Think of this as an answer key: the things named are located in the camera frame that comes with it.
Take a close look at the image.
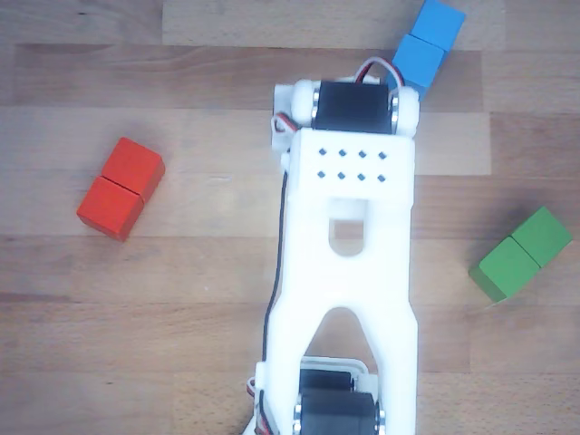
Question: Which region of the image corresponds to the long green block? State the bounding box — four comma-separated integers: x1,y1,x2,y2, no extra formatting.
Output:
468,205,574,305

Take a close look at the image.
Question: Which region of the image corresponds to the black wire along arm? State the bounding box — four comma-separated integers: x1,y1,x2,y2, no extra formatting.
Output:
261,168,292,366

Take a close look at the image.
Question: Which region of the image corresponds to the red white servo wire loop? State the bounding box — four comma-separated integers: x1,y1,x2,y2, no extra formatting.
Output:
353,55,406,92

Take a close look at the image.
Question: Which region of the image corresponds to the long red block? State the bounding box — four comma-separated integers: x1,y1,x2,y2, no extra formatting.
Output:
75,136,167,243

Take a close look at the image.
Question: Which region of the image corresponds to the long blue block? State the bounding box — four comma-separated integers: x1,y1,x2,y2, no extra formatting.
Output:
390,0,468,102

